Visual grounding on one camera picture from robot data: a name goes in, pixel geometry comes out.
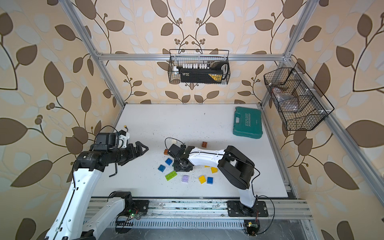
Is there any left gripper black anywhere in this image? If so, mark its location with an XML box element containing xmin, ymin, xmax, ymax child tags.
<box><xmin>109</xmin><ymin>140</ymin><xmax>150</xmax><ymax>164</ymax></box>

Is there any purple lego brick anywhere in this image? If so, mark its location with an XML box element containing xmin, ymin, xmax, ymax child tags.
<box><xmin>182</xmin><ymin>175</ymin><xmax>189</xmax><ymax>183</ymax></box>

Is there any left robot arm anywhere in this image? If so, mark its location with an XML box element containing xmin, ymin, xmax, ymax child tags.
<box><xmin>44</xmin><ymin>132</ymin><xmax>149</xmax><ymax>240</ymax></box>

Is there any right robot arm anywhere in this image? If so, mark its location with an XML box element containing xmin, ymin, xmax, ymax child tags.
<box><xmin>168</xmin><ymin>144</ymin><xmax>261</xmax><ymax>208</ymax></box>

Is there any blue lego brick upper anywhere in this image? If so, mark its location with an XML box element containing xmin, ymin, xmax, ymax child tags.
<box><xmin>165</xmin><ymin>158</ymin><xmax>173</xmax><ymax>166</ymax></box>

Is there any blue lego brick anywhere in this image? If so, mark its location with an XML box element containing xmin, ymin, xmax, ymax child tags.
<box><xmin>165</xmin><ymin>158</ymin><xmax>173</xmax><ymax>166</ymax></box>
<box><xmin>207</xmin><ymin>177</ymin><xmax>213</xmax><ymax>185</ymax></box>
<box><xmin>158</xmin><ymin>165</ymin><xmax>166</xmax><ymax>172</ymax></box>

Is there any blue lego brick left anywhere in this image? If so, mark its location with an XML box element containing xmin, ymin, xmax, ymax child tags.
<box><xmin>158</xmin><ymin>165</ymin><xmax>166</xmax><ymax>172</ymax></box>

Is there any lime green lego brick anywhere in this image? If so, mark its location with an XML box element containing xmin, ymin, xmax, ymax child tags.
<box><xmin>165</xmin><ymin>171</ymin><xmax>177</xmax><ymax>181</ymax></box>

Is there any yellow lego brick lower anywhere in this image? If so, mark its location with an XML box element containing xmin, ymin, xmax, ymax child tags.
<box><xmin>198</xmin><ymin>175</ymin><xmax>207</xmax><ymax>184</ymax></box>

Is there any yellow lego brick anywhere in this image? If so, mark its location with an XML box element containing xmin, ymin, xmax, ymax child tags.
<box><xmin>198</xmin><ymin>175</ymin><xmax>207</xmax><ymax>184</ymax></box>
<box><xmin>211</xmin><ymin>167</ymin><xmax>218</xmax><ymax>174</ymax></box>

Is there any yellow lego brick right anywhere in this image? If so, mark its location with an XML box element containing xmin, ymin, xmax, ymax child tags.
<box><xmin>211</xmin><ymin>167</ymin><xmax>218</xmax><ymax>174</ymax></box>

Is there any blue lego brick lower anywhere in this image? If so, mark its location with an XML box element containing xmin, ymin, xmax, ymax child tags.
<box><xmin>207</xmin><ymin>177</ymin><xmax>213</xmax><ymax>185</ymax></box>

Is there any black hex key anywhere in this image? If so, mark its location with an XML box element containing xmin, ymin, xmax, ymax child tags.
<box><xmin>108</xmin><ymin>161</ymin><xmax>119</xmax><ymax>178</ymax></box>

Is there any green tool case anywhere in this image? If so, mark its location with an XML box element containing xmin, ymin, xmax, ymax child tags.
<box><xmin>233</xmin><ymin>107</ymin><xmax>263</xmax><ymax>139</ymax></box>

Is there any black box in basket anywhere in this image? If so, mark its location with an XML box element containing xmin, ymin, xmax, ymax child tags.
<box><xmin>176</xmin><ymin>61</ymin><xmax>230</xmax><ymax>84</ymax></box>

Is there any plastic bag in basket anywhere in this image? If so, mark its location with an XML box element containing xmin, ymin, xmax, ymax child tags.
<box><xmin>272</xmin><ymin>87</ymin><xmax>300</xmax><ymax>112</ymax></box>

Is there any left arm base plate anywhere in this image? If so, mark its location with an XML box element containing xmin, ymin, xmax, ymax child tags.
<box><xmin>119</xmin><ymin>200</ymin><xmax>150</xmax><ymax>217</ymax></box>

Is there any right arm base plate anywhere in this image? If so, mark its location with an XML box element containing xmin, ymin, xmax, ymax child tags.
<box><xmin>227</xmin><ymin>201</ymin><xmax>269</xmax><ymax>218</ymax></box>

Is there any back wire basket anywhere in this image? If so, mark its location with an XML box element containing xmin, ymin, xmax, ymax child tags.
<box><xmin>168</xmin><ymin>49</ymin><xmax>231</xmax><ymax>85</ymax></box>

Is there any wire basket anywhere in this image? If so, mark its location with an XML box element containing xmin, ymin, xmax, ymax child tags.
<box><xmin>264</xmin><ymin>63</ymin><xmax>335</xmax><ymax>131</ymax></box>
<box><xmin>168</xmin><ymin>49</ymin><xmax>231</xmax><ymax>85</ymax></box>

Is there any right wire basket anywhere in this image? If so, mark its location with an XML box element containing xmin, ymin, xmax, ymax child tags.
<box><xmin>264</xmin><ymin>63</ymin><xmax>335</xmax><ymax>131</ymax></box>

